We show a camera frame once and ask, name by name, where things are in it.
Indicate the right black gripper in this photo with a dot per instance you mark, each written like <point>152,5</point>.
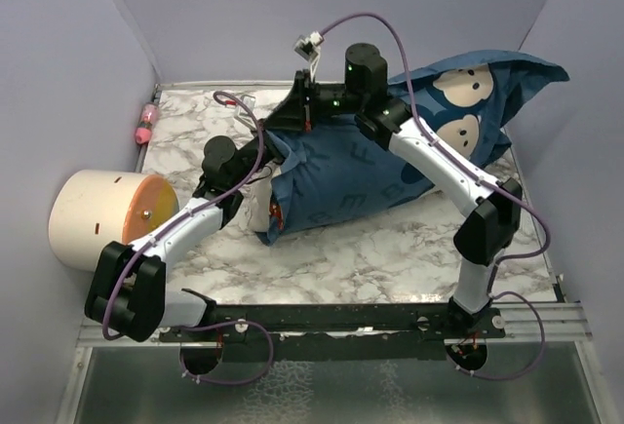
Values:
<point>293,113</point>

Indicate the white pillow with red logo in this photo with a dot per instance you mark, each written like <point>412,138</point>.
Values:
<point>259,203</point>

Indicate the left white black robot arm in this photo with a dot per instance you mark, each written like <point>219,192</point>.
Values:
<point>128,295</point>

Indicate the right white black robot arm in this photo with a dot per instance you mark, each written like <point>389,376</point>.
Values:
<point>491,209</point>

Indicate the pink small bottle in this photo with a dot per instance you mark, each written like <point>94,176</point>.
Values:
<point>146,123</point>

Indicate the cream cylinder with orange lid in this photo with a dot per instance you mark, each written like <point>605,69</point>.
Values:
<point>94,208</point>

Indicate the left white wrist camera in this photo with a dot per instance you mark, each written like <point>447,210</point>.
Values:
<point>244,112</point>

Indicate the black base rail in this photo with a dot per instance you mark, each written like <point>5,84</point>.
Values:
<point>333,332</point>

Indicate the aluminium frame rail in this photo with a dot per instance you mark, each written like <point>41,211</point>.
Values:
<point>562,321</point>

